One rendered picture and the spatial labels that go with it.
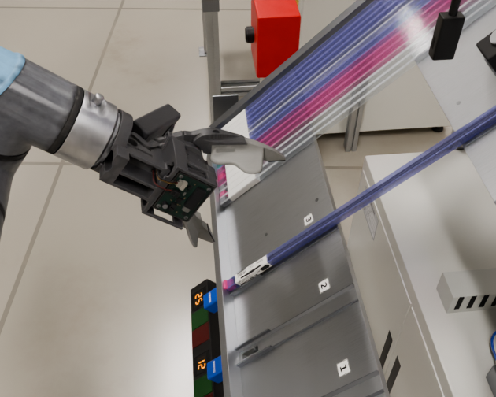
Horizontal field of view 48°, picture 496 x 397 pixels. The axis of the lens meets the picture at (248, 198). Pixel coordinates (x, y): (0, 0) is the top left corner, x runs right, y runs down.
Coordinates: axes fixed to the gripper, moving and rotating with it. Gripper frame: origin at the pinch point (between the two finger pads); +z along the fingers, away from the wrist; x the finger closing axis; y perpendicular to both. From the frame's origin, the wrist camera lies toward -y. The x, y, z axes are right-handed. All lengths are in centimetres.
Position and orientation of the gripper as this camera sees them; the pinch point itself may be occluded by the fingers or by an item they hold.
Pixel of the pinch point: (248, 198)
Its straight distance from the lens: 71.2
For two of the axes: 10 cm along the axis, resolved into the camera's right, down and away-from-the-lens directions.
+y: 1.9, 6.1, -7.7
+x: 6.0, -6.9, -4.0
